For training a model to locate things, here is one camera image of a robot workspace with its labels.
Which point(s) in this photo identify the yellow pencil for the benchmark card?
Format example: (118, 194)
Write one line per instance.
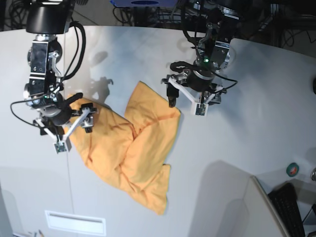
(40, 233)

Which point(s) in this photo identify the green tape roll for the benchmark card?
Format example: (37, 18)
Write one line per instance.
(292, 169)

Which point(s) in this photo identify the black keyboard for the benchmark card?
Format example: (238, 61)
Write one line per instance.
(284, 200)

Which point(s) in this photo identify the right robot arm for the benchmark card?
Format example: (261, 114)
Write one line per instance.
(47, 19)

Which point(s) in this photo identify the yellow t-shirt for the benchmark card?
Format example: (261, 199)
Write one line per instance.
(128, 152)

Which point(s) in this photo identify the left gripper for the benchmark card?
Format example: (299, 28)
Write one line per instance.
(200, 82)

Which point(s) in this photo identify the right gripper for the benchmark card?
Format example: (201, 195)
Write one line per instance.
(56, 106)

